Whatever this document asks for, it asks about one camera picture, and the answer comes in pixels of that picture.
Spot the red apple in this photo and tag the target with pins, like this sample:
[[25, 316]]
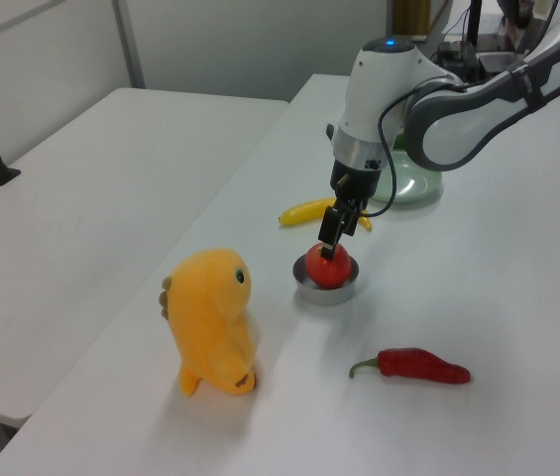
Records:
[[329, 273]]

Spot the green cucumber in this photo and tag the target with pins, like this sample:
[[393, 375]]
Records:
[[399, 142]]

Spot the brown cardboard box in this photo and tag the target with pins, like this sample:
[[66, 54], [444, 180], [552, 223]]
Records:
[[411, 15]]

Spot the red chili pepper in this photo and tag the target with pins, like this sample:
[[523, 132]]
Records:
[[423, 367]]

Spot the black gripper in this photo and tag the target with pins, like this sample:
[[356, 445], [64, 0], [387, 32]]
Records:
[[356, 181]]

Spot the black metal stand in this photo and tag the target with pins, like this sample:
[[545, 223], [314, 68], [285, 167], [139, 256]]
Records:
[[475, 22]]

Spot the small grey bowl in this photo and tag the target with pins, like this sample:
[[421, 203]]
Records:
[[326, 295]]

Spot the pale green plate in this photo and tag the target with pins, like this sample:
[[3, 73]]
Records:
[[413, 183]]

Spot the orange plush toy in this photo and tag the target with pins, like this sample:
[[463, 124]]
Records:
[[210, 317]]

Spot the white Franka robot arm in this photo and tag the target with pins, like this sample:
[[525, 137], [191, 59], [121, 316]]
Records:
[[383, 99]]

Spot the yellow banana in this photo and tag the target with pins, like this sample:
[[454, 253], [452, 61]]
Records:
[[304, 210]]

